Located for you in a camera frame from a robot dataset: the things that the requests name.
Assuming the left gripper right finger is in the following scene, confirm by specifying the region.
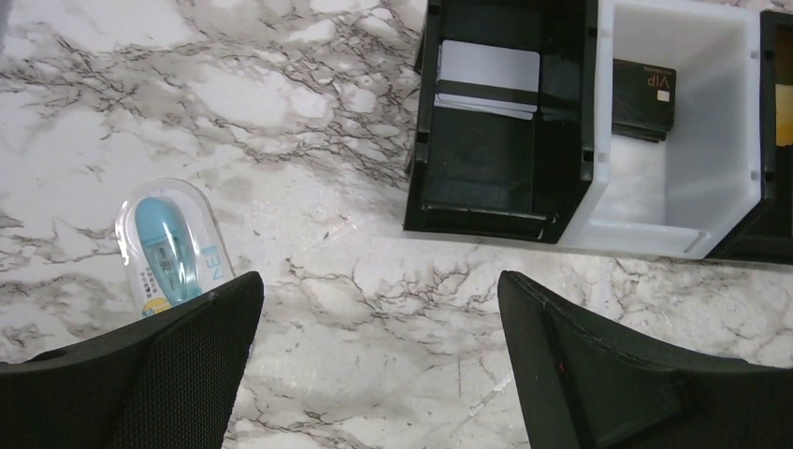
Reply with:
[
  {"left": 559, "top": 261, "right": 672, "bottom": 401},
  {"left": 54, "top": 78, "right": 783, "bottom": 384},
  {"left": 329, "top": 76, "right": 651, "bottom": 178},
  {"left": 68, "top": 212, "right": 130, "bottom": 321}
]
[{"left": 497, "top": 271, "right": 792, "bottom": 448}]

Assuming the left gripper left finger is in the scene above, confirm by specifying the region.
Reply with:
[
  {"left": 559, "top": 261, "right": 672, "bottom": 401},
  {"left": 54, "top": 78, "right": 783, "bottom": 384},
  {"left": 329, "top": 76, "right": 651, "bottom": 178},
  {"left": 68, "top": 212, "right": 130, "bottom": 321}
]
[{"left": 1, "top": 271, "right": 265, "bottom": 448}]

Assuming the silver card in bin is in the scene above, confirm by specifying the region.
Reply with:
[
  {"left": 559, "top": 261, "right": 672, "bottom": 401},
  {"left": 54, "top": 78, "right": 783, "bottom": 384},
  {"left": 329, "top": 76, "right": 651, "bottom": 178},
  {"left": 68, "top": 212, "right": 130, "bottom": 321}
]
[{"left": 434, "top": 40, "right": 541, "bottom": 121}]

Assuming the gold card in bin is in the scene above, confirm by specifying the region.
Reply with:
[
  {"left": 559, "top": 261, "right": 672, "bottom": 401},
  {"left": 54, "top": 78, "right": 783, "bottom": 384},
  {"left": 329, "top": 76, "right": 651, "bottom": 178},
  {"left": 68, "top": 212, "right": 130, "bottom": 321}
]
[{"left": 775, "top": 83, "right": 793, "bottom": 147}]

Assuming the blue clear packaged item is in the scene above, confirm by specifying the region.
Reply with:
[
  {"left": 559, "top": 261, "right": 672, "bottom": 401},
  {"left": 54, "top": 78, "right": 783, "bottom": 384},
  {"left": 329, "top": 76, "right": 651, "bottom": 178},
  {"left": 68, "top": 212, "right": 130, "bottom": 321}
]
[{"left": 115, "top": 178, "right": 235, "bottom": 318}]

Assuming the white middle sorting bin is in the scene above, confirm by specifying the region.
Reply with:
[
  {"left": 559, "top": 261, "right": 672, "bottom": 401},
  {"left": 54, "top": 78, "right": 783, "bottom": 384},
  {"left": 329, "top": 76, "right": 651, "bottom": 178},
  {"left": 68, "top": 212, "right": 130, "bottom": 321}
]
[{"left": 559, "top": 1, "right": 762, "bottom": 259}]

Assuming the black left sorting bin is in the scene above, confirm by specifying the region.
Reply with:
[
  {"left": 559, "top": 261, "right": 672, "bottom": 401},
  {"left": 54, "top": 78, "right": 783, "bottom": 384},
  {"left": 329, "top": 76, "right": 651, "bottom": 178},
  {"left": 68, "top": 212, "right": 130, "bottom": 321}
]
[{"left": 403, "top": 1, "right": 598, "bottom": 244}]

